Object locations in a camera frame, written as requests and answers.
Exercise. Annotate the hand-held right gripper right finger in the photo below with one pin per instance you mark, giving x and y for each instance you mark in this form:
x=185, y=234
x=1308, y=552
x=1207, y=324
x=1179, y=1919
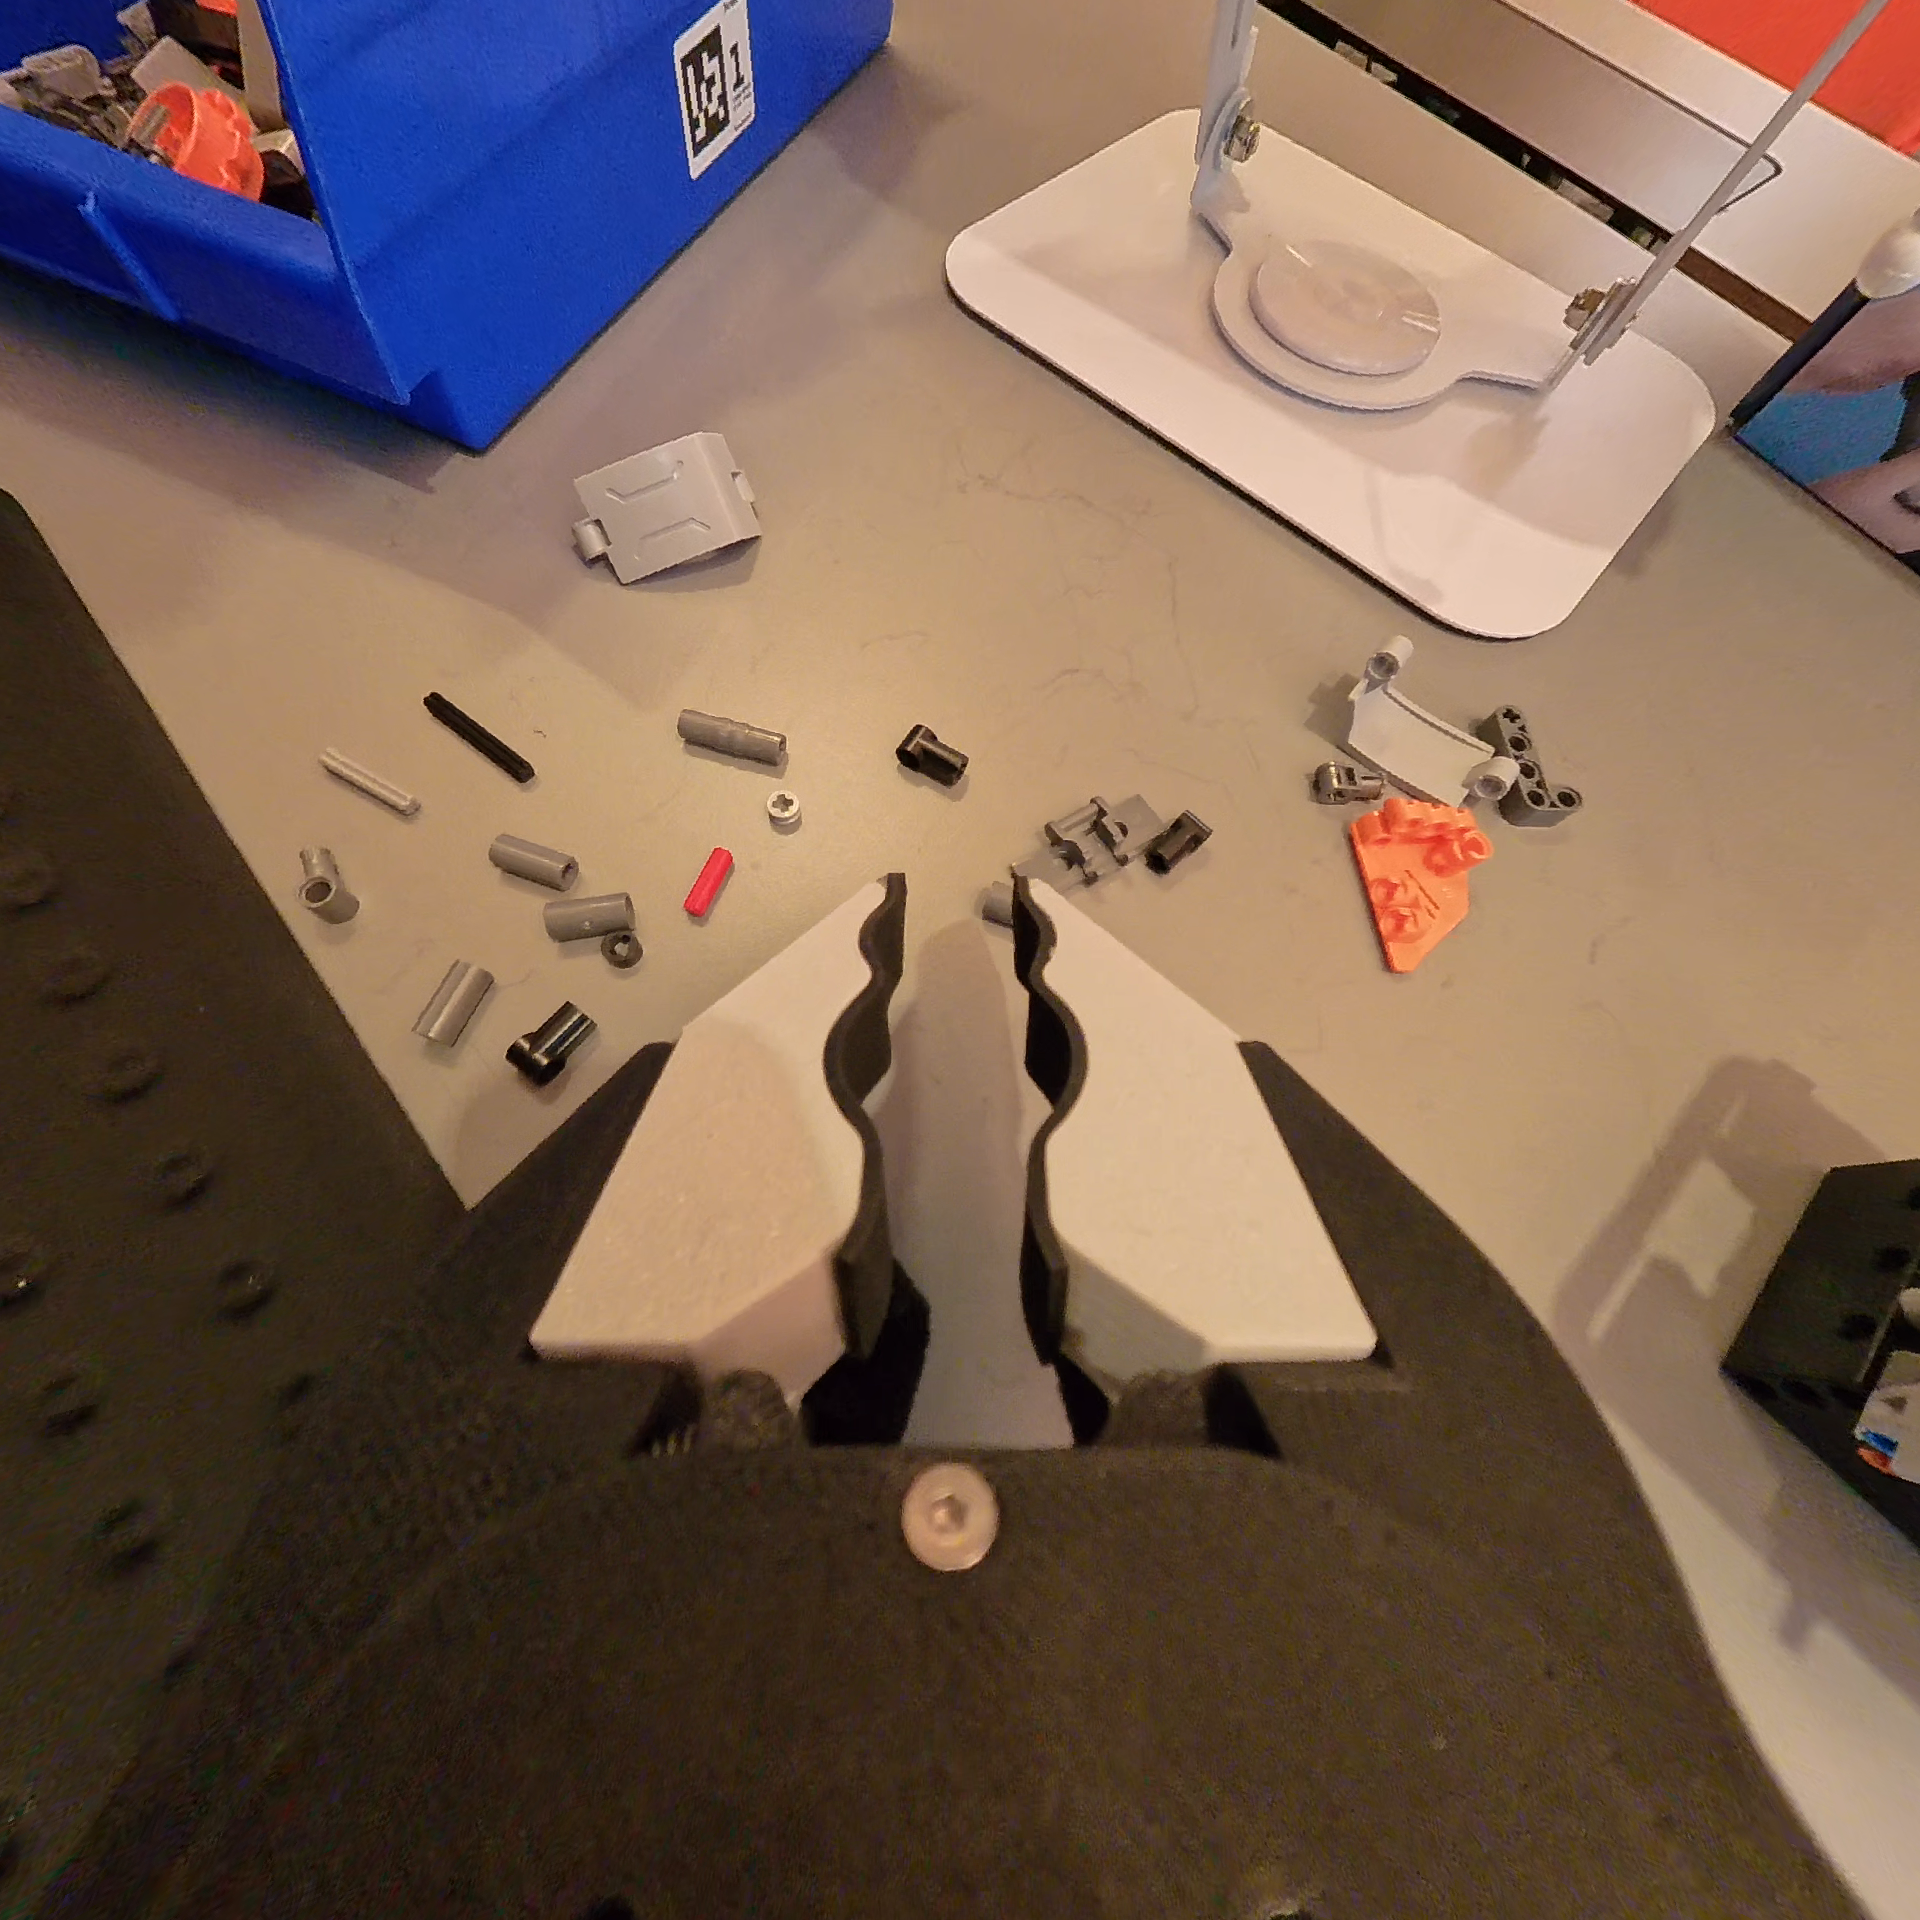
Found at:
x=1200, y=1184

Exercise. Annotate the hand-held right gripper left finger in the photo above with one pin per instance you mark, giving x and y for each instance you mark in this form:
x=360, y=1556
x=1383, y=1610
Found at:
x=705, y=1184

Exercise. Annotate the grey toy connector with hole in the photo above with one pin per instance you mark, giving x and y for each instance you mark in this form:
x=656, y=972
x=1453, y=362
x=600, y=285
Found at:
x=328, y=888

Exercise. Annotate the black toy axle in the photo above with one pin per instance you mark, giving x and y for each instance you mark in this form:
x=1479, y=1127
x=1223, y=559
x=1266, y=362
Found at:
x=480, y=736

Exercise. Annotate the light grey toy axle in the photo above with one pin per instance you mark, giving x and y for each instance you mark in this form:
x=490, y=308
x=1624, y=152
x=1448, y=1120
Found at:
x=368, y=783

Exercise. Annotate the blue plastic bin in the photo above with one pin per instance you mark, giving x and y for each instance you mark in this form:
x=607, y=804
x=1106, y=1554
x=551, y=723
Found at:
x=524, y=226

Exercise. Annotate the pile of toy building parts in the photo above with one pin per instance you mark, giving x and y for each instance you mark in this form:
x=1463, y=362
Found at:
x=165, y=107

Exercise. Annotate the black toy pin connector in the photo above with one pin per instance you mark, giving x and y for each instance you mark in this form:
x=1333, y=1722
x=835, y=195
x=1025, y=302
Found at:
x=928, y=754
x=548, y=1043
x=1178, y=842

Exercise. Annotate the dark grey toy bushing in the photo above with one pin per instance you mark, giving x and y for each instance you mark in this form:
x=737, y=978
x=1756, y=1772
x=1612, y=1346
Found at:
x=619, y=950

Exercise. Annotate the red short toy pin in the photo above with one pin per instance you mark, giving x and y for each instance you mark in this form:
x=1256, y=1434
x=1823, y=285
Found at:
x=708, y=884

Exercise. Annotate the orange toy wedge piece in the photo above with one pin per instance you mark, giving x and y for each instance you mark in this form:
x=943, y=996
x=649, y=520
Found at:
x=1410, y=896

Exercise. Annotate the grey toy hinge assembly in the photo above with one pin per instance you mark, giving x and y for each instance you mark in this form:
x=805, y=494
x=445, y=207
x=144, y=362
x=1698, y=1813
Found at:
x=1093, y=835

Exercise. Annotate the small dark grey toy connector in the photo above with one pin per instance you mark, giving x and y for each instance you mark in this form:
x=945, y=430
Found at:
x=1343, y=783

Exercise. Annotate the grey axle connector tube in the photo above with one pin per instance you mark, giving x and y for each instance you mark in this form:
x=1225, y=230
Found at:
x=731, y=740

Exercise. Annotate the grey arched panel with pins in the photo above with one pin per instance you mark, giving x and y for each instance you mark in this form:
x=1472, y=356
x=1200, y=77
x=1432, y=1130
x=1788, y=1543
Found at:
x=1410, y=730

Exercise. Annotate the dark grey angled toy beam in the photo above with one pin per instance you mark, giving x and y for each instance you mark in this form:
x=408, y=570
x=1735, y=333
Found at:
x=1541, y=804

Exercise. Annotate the black perforated board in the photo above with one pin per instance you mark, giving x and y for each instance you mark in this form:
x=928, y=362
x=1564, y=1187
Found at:
x=148, y=1125

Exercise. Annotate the black block with holes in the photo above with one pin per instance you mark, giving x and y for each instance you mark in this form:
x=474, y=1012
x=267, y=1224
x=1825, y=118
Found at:
x=1823, y=1277

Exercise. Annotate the grey curved toy panel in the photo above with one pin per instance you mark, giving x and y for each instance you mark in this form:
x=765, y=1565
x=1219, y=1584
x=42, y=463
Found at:
x=668, y=509

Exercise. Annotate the white metal stand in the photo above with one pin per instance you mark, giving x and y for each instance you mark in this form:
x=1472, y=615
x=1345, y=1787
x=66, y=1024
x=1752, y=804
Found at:
x=1096, y=271

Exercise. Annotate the blue picture box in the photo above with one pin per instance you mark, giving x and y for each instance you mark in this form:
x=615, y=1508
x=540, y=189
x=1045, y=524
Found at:
x=1844, y=436

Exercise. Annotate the beige shelf board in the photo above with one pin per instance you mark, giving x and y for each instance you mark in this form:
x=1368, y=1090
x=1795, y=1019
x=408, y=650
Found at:
x=1529, y=90

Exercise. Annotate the white round cap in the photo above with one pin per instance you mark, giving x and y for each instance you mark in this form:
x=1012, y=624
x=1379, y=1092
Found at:
x=1895, y=260

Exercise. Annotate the orange panel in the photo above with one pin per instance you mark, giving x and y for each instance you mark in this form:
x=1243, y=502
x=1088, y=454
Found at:
x=1800, y=61

